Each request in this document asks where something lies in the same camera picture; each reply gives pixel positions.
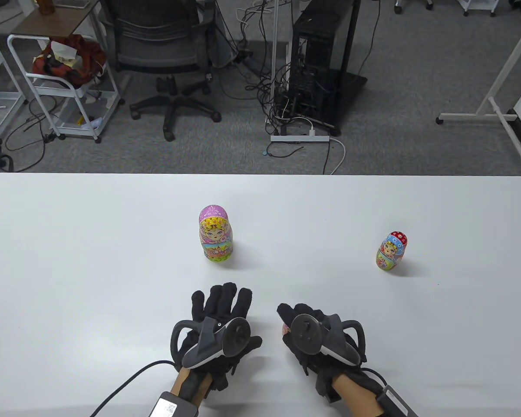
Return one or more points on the person's left middle finger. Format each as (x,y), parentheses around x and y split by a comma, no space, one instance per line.
(229,299)

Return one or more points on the brown wooden table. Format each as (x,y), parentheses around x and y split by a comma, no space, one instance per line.
(56,17)

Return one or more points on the black controller on glove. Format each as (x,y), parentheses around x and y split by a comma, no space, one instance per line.
(223,343)
(312,336)

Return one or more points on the black office chair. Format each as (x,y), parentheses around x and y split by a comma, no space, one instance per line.
(165,43)

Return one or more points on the white stand frame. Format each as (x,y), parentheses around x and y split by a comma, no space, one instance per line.
(495,87)

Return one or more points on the black controller on right glove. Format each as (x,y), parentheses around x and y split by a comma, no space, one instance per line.
(312,336)

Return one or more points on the red patterned cloth bag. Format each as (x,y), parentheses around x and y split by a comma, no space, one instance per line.
(71,58)

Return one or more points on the small red blue nesting doll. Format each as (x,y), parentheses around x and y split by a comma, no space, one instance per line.
(390,252)

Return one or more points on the white metal pole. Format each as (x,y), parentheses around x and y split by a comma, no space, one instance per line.
(276,65)

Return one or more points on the person's left thumb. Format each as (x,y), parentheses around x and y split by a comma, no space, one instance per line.
(251,345)

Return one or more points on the person's right fingers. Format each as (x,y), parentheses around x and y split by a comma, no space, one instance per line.
(288,313)

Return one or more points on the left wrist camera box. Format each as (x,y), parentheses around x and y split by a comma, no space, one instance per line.
(171,406)

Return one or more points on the large pink nesting doll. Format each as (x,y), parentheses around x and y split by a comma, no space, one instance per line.
(215,234)

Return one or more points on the person's right hand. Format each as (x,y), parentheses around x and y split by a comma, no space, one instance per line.
(306,362)

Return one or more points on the white power strip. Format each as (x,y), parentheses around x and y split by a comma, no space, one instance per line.
(299,138)

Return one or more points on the person's left forearm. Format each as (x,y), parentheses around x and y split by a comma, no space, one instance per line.
(190,382)

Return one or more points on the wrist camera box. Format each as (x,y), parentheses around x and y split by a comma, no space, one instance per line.
(171,406)
(397,402)

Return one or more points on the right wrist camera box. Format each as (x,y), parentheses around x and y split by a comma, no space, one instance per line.
(397,402)

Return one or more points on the black controller on left glove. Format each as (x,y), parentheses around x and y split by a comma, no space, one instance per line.
(223,343)

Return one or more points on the person's left little finger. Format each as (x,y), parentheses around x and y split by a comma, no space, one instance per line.
(198,304)

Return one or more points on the person's right forearm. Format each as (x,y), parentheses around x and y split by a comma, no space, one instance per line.
(356,395)

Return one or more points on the tiny pink nesting doll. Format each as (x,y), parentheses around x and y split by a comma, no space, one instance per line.
(285,330)

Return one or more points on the person's left hand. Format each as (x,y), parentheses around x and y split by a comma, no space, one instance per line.
(219,310)

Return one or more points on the black computer tower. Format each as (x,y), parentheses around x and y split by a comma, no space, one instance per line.
(319,56)

